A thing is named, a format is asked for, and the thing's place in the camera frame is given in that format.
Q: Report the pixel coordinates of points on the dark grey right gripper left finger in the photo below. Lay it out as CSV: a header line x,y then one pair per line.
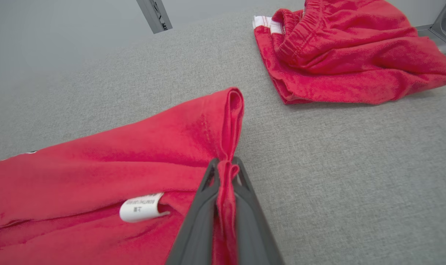
x,y
197,228

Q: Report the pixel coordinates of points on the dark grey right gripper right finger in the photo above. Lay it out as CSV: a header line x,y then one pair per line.
x,y
252,228

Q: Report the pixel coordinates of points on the red shirt with white sleeves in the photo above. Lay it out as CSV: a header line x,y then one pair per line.
x,y
98,165

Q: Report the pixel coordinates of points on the red shorts with white stripe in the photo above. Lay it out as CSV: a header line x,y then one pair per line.
x,y
348,55

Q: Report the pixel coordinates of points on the grey metal partition post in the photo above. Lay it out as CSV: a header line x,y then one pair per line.
x,y
155,14

